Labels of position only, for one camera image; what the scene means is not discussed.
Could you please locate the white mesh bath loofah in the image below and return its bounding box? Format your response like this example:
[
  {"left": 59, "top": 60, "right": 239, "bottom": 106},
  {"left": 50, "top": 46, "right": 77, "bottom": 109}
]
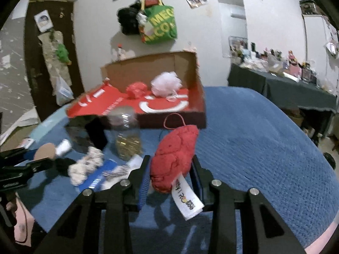
[{"left": 150, "top": 71, "right": 183, "bottom": 103}]

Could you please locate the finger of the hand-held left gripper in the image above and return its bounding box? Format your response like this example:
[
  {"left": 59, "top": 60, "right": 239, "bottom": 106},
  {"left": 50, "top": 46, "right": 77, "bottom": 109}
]
[
  {"left": 16, "top": 161, "right": 56, "bottom": 173},
  {"left": 0, "top": 148, "right": 41, "bottom": 161}
]

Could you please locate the light blue cloth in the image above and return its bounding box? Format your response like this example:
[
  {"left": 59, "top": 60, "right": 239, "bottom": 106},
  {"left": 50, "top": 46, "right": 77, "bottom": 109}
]
[{"left": 29, "top": 111, "right": 70, "bottom": 145}]

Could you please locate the white cabinet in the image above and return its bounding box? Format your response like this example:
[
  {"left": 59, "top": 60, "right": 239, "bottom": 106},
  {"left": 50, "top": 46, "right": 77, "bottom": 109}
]
[{"left": 302, "top": 13, "right": 339, "bottom": 97}]

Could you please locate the black soft pad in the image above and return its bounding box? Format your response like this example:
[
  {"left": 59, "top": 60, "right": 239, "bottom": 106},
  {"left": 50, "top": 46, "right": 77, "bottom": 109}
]
[{"left": 52, "top": 158, "right": 78, "bottom": 177}]

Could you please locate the person's pink clothing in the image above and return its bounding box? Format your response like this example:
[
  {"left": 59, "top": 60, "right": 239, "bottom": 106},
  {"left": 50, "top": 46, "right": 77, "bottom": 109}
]
[{"left": 7, "top": 193, "right": 36, "bottom": 245}]

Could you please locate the small white roll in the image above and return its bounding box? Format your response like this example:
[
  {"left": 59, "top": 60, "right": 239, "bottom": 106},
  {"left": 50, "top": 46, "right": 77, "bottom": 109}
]
[{"left": 55, "top": 139, "right": 72, "bottom": 156}]

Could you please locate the black bag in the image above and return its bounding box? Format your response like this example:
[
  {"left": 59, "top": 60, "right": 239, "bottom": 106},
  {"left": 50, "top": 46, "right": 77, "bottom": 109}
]
[{"left": 117, "top": 0, "right": 143, "bottom": 36}]

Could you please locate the green plush toy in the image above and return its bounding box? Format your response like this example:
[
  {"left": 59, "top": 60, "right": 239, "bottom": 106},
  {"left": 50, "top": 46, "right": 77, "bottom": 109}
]
[{"left": 56, "top": 44, "right": 72, "bottom": 65}]

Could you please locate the table with dark cloth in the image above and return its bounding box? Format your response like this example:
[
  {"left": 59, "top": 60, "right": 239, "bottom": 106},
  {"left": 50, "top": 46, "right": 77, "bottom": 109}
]
[{"left": 227, "top": 63, "right": 337, "bottom": 138}]

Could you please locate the white picture on door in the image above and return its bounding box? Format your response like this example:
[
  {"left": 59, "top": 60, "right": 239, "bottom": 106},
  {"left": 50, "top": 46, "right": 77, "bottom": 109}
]
[{"left": 34, "top": 10, "right": 53, "bottom": 32}]

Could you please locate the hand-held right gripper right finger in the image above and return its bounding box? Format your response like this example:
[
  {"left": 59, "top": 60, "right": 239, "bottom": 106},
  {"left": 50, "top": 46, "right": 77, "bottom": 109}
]
[{"left": 191, "top": 155, "right": 305, "bottom": 254}]

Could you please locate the white bottle red cap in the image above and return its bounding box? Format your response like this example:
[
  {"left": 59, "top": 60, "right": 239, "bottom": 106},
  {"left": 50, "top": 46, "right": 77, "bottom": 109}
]
[{"left": 116, "top": 44, "right": 127, "bottom": 62}]

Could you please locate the blue flat packet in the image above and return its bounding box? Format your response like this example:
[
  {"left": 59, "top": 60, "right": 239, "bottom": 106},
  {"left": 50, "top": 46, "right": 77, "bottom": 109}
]
[{"left": 78, "top": 160, "right": 118, "bottom": 192}]

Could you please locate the white knitted cloth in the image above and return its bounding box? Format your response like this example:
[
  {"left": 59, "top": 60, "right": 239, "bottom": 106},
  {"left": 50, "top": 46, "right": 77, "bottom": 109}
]
[{"left": 69, "top": 147, "right": 105, "bottom": 187}]

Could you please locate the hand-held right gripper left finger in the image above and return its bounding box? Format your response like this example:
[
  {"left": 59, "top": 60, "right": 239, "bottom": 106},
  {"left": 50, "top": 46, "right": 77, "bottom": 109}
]
[{"left": 34, "top": 155, "right": 151, "bottom": 254}]

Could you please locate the green tote bag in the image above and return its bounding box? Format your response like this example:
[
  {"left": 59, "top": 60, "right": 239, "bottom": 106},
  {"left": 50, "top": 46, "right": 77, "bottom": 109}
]
[{"left": 139, "top": 4, "right": 178, "bottom": 44}]

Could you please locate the tan round powder puff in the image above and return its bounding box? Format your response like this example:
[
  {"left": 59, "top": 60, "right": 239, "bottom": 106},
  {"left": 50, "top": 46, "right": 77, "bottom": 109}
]
[{"left": 34, "top": 143, "right": 57, "bottom": 162}]

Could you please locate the black flat box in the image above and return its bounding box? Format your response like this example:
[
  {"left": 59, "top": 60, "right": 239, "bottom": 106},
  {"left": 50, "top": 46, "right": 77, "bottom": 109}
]
[{"left": 85, "top": 118, "right": 109, "bottom": 151}]

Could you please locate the clear plastic bag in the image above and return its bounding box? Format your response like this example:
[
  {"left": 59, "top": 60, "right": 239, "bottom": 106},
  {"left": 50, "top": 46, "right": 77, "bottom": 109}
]
[{"left": 53, "top": 75, "right": 75, "bottom": 106}]

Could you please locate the blue blanket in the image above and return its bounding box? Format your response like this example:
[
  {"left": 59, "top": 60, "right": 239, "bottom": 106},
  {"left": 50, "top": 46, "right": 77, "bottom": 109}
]
[{"left": 16, "top": 86, "right": 336, "bottom": 248}]

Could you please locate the row of figurines and trinkets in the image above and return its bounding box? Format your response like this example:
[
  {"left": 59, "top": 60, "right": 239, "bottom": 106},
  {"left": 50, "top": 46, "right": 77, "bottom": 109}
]
[{"left": 228, "top": 36, "right": 318, "bottom": 85}]

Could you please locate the clear plastic bottle yellow liquid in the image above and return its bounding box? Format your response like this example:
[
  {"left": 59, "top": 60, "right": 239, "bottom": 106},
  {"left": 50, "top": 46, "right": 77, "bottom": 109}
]
[{"left": 108, "top": 106, "right": 145, "bottom": 162}]

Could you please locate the black round object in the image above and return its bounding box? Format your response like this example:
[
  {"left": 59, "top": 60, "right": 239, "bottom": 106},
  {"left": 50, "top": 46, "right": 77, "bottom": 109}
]
[{"left": 323, "top": 152, "right": 337, "bottom": 170}]

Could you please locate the cardboard box red inside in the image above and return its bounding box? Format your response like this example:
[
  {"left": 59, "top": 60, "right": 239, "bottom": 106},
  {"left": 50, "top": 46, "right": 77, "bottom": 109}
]
[{"left": 65, "top": 51, "right": 207, "bottom": 130}]

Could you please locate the dark wooden door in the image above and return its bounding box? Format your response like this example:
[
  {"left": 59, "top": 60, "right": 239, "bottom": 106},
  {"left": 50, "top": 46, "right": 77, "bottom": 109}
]
[{"left": 24, "top": 0, "right": 86, "bottom": 117}]

